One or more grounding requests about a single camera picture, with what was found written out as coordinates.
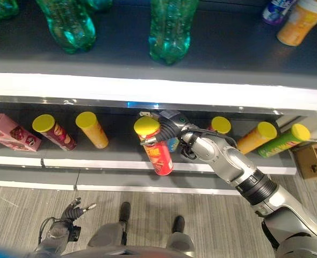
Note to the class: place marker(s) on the grey shelf unit white edges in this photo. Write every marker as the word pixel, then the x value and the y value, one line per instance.
pixel 121 88

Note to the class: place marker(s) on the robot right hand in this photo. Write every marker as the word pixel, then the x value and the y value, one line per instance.
pixel 172 122

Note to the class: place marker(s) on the pink snack box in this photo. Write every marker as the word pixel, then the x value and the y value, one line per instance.
pixel 10 131

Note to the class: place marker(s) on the brown cardboard box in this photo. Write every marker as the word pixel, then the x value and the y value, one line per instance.
pixel 313 164

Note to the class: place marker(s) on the orange chips can white lid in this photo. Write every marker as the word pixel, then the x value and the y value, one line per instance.
pixel 301 21

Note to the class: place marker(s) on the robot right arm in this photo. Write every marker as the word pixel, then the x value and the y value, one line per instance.
pixel 236 164

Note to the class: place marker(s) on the green plastic soda bottle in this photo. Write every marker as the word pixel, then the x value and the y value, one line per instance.
pixel 0 8
pixel 70 24
pixel 99 3
pixel 170 32

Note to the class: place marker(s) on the orange chips can yellow lid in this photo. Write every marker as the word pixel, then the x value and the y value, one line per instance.
pixel 94 131
pixel 255 137

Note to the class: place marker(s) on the red chips can yellow lid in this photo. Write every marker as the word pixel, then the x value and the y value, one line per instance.
pixel 158 156
pixel 221 125

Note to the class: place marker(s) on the purple white drink can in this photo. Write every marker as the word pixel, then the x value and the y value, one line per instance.
pixel 276 10

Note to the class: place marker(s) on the green chips can yellow lid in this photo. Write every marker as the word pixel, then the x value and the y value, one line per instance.
pixel 282 143

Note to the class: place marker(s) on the maroon chips can yellow lid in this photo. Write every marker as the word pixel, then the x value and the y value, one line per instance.
pixel 60 135

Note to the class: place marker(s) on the robot right leg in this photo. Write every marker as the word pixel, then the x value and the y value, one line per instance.
pixel 180 236

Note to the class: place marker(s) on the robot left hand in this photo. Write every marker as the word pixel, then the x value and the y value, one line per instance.
pixel 71 212

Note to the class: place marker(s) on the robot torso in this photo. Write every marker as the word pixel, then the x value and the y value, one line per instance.
pixel 126 252

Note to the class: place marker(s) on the small blue snack pack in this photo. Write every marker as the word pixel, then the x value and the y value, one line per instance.
pixel 172 145

